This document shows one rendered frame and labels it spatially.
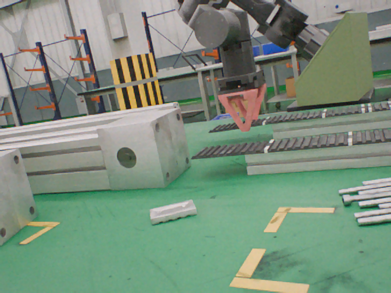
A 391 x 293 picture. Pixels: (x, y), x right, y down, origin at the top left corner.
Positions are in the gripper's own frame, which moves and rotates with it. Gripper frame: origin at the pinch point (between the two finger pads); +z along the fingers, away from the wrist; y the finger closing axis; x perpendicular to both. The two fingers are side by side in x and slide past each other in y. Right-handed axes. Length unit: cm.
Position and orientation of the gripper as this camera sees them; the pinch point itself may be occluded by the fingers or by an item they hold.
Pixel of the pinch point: (248, 124)
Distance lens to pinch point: 72.9
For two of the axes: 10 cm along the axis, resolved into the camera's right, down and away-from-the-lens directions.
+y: -3.7, 2.7, -8.9
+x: 9.1, -0.9, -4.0
